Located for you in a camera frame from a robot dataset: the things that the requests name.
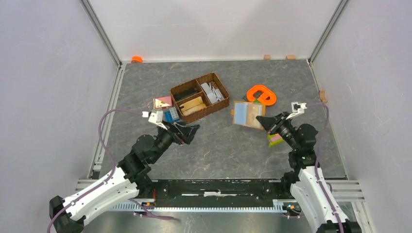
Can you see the yellow leather card holder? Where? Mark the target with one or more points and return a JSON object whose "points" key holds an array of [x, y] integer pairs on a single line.
{"points": [[245, 113]]}

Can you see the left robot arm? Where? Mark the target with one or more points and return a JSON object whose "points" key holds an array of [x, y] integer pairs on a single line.
{"points": [[125, 181]]}

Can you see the brown woven basket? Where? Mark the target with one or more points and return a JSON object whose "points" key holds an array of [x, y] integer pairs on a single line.
{"points": [[195, 83]]}

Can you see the gold VIP cards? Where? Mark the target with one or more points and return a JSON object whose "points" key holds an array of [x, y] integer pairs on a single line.
{"points": [[192, 106]]}

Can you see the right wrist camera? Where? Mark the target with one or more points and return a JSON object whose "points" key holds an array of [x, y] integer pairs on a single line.
{"points": [[297, 109]]}

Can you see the black cards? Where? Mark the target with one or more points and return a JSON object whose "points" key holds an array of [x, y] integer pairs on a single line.
{"points": [[185, 94]]}

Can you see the pink and green brick stack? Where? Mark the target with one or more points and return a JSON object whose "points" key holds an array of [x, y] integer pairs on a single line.
{"points": [[274, 139]]}

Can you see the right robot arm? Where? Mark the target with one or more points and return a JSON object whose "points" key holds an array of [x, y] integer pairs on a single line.
{"points": [[306, 182]]}

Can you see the orange tape roll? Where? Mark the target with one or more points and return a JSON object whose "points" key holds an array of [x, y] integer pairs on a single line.
{"points": [[136, 59]]}

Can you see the orange plastic ring toy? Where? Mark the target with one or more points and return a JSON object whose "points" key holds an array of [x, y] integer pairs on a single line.
{"points": [[261, 94]]}

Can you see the pink card box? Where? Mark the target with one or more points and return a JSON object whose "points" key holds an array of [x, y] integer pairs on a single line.
{"points": [[162, 103]]}

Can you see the silver cards pile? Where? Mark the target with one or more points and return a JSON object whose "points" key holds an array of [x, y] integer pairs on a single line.
{"points": [[213, 94]]}

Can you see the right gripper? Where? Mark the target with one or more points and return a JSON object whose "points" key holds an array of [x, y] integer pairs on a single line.
{"points": [[272, 124]]}

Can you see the blue toy brick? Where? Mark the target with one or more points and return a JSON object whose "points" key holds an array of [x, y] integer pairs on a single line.
{"points": [[171, 115]]}

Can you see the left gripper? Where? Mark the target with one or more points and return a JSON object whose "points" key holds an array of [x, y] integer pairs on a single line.
{"points": [[186, 133]]}

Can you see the wooden clip on wall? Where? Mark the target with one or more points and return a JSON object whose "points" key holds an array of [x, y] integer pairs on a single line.
{"points": [[322, 96]]}

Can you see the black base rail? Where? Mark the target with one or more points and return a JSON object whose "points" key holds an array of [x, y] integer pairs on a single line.
{"points": [[216, 193]]}

